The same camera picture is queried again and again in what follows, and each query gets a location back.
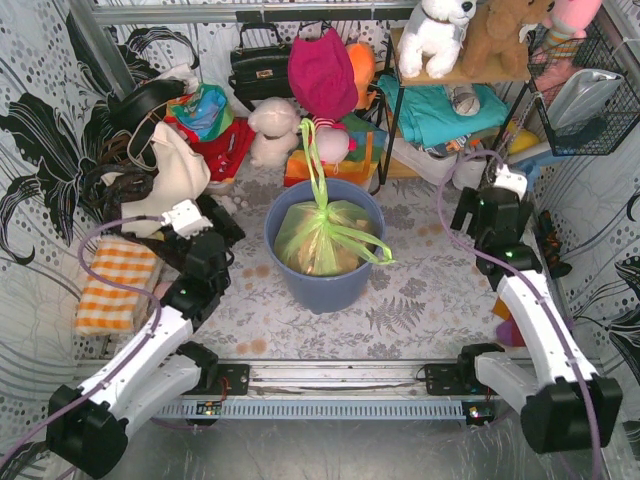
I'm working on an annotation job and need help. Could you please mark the silver foil pouch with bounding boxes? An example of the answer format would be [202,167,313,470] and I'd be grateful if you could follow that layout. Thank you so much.
[547,69,625,130]

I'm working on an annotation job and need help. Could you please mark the pink plush toy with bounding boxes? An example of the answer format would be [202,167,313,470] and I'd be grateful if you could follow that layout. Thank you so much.
[541,0,602,55]

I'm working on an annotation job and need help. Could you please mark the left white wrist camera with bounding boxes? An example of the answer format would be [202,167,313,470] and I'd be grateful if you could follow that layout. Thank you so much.
[161,199,213,239]

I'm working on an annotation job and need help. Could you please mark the orange plush toy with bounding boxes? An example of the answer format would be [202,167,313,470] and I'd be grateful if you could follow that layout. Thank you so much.
[346,42,376,110]

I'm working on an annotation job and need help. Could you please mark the white plush dog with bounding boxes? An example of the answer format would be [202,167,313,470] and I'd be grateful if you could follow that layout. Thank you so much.
[398,0,477,79]

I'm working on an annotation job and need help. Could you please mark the black leather handbag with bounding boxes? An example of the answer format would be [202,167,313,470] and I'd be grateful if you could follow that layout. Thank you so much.
[228,22,294,112]

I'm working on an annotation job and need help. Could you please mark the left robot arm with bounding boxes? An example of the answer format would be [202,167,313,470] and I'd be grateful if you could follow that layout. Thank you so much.
[45,196,245,479]

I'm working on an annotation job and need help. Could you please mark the magenta cloth bag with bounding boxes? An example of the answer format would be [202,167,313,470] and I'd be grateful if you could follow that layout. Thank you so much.
[288,27,358,120]

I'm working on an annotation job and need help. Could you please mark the cream canvas tote bag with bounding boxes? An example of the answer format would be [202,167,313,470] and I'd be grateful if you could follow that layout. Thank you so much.
[101,122,211,239]

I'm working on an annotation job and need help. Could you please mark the white plush lamb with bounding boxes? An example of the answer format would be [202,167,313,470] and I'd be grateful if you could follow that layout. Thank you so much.
[248,97,301,168]

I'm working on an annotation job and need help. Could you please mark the striped colourful sock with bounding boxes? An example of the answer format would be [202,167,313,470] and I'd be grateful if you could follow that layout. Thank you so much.
[492,298,525,348]

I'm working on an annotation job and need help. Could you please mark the pink white plush doll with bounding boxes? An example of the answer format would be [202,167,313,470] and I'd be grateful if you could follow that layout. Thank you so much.
[312,116,357,165]

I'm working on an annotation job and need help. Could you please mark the teal folded clothes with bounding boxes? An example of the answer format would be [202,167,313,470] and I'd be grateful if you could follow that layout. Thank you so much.
[398,85,509,147]

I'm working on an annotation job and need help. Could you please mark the orange checkered cloth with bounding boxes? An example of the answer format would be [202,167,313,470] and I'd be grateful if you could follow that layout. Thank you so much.
[75,236,163,336]

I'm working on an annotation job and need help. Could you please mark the wooden metal shelf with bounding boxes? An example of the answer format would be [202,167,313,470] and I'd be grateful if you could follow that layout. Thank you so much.
[374,28,531,193]

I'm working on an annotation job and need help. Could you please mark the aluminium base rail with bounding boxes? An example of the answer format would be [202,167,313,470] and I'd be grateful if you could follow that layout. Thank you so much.
[74,357,614,419]

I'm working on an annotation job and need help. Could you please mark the green trash bag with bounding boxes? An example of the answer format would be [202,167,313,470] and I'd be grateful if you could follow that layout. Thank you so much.
[274,119,395,277]

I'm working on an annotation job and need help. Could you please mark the blue trash bin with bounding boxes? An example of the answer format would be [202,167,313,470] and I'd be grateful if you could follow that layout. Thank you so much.
[263,178,386,314]

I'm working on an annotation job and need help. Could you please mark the black wire basket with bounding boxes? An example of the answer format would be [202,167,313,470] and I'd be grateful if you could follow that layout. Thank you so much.
[528,24,639,157]

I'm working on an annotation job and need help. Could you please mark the white sneaker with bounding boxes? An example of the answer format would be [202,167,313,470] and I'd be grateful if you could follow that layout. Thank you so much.
[452,140,487,190]

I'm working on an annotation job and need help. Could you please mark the rainbow striped bag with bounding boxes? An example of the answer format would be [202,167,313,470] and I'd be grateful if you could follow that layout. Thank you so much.
[283,114,389,190]

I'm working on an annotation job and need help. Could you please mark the pink cylinder pillow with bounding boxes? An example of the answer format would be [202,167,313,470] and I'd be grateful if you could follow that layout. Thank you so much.
[154,282,172,299]

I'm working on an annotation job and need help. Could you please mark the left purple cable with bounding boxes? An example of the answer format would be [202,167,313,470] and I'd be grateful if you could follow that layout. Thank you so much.
[0,215,221,471]

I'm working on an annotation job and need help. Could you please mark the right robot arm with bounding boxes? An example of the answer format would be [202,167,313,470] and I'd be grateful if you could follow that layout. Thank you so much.
[451,187,623,453]

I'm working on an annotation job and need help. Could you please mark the colourful printed bag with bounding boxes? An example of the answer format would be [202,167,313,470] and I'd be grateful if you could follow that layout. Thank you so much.
[164,84,234,143]

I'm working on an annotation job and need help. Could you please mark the brown teddy bear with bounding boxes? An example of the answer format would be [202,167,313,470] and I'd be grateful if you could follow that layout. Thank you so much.
[461,0,555,78]

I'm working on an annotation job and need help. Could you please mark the red folded cloth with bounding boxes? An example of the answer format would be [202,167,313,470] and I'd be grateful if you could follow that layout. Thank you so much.
[191,118,256,182]

